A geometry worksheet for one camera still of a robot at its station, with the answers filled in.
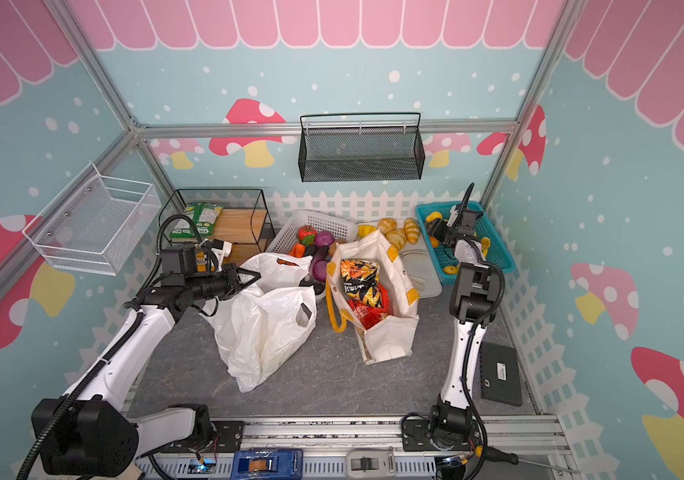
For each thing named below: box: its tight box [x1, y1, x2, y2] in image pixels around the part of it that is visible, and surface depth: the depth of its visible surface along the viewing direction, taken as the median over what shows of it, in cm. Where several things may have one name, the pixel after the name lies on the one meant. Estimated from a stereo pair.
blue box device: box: [231, 449, 303, 480], surface depth 68 cm
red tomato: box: [297, 225, 318, 246], surface depth 111 cm
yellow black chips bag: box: [340, 258, 383, 308], surface depth 88 cm
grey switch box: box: [346, 448, 396, 479], surface depth 69 cm
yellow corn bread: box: [357, 225, 377, 238], surface depth 118 cm
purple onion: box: [315, 230, 335, 247], surface depth 112 cm
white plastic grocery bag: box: [201, 253, 316, 393], surface depth 80 cm
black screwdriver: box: [482, 446, 580, 474], surface depth 72 cm
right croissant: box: [404, 218, 420, 245], surface depth 119 cm
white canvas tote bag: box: [325, 229, 420, 364], surface depth 86 cm
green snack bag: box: [172, 203, 224, 238], surface depth 101 cm
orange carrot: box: [288, 243, 307, 259], surface depth 111 cm
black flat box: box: [480, 342, 523, 407], surface depth 83 cm
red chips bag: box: [348, 282, 393, 330], surface depth 89 cm
